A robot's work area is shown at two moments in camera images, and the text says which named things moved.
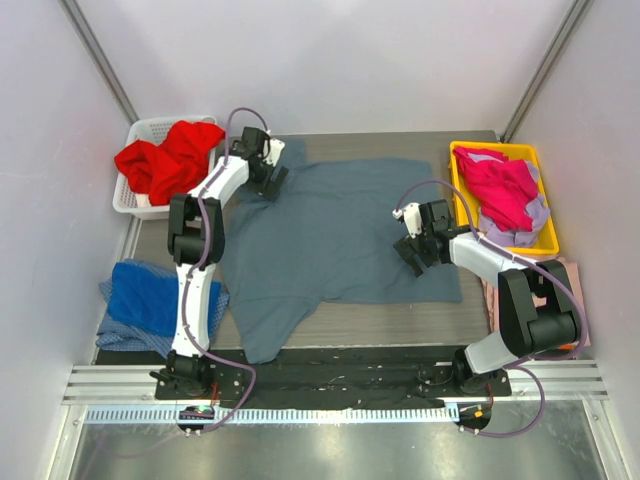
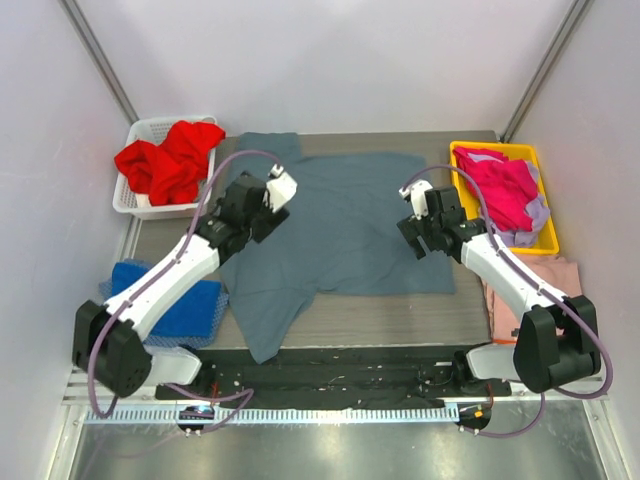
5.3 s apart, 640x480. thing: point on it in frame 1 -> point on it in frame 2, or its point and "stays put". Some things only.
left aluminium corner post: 99,59 stays put
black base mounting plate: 335,379 stays put
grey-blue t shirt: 328,238 stays put
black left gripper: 270,176 -> 270,220
